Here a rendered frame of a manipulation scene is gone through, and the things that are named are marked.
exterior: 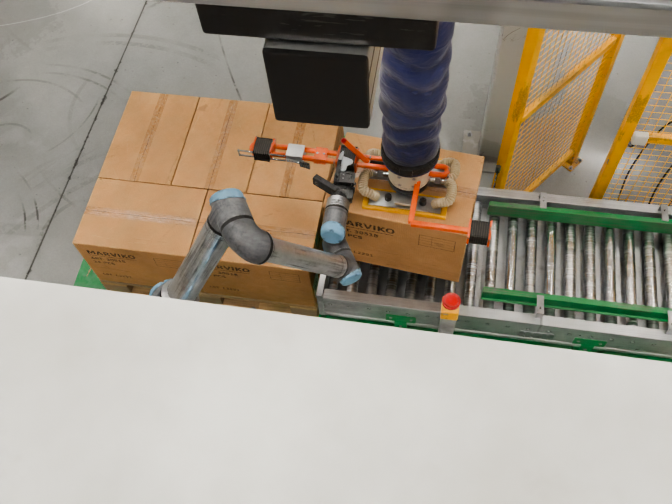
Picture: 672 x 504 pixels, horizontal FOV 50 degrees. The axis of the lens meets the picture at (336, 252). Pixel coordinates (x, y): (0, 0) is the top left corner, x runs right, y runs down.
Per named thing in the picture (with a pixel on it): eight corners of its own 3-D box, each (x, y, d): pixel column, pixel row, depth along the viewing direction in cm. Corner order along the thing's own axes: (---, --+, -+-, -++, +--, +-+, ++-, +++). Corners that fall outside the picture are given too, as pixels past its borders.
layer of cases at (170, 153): (345, 154, 422) (342, 109, 387) (315, 307, 374) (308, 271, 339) (151, 135, 437) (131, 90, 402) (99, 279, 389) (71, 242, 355)
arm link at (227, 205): (153, 338, 276) (224, 218, 226) (141, 300, 284) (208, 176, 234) (189, 334, 285) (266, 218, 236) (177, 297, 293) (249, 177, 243)
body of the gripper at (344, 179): (356, 181, 287) (351, 207, 281) (335, 179, 288) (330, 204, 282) (355, 170, 280) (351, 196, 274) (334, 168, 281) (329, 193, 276)
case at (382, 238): (474, 208, 335) (485, 156, 300) (458, 282, 316) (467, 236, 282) (350, 184, 346) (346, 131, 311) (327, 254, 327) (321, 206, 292)
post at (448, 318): (441, 383, 365) (460, 297, 278) (440, 396, 362) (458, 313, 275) (428, 381, 366) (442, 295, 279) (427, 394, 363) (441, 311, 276)
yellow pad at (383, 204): (448, 200, 291) (449, 193, 286) (445, 220, 286) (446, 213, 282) (366, 189, 296) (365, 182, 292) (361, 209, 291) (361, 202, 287)
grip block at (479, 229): (490, 227, 271) (492, 220, 267) (488, 247, 267) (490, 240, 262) (468, 224, 272) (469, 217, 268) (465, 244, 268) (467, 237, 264)
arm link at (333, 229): (319, 243, 275) (318, 229, 267) (325, 215, 281) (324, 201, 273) (343, 246, 275) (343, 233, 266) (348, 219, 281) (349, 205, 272)
